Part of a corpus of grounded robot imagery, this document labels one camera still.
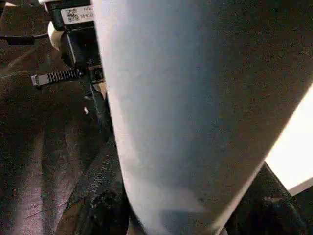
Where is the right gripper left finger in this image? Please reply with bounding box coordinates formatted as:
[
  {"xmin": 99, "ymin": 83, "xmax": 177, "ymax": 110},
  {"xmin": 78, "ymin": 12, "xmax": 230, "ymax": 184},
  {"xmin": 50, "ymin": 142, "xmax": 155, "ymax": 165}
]
[{"xmin": 56, "ymin": 137, "xmax": 134, "ymax": 235}]

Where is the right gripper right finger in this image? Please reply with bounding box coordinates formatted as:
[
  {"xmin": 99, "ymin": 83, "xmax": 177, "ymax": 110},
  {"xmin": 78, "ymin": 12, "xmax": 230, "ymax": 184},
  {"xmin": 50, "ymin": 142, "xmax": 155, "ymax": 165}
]
[{"xmin": 225, "ymin": 164, "xmax": 313, "ymax": 235}]

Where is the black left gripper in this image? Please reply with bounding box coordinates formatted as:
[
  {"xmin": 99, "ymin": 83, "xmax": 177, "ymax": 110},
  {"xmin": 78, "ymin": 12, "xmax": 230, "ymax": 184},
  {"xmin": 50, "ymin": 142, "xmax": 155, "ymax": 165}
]
[{"xmin": 46, "ymin": 0, "xmax": 104, "ymax": 69}]

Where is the white plastic table leg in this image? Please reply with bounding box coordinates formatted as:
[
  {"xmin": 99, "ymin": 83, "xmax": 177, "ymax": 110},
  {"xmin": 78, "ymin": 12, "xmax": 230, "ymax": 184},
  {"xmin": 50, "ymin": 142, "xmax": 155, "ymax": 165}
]
[{"xmin": 92, "ymin": 0, "xmax": 313, "ymax": 235}]

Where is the black zip tie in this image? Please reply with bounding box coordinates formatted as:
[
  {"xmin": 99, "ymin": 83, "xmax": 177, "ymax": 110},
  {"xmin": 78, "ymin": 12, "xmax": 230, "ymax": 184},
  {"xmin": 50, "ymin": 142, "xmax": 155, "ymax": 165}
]
[{"xmin": 31, "ymin": 69, "xmax": 105, "ymax": 89}]

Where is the black work mat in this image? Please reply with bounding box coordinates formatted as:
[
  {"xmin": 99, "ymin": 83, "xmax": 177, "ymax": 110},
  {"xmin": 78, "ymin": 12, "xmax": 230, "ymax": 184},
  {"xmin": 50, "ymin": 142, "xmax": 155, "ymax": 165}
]
[{"xmin": 0, "ymin": 0, "xmax": 119, "ymax": 235}]

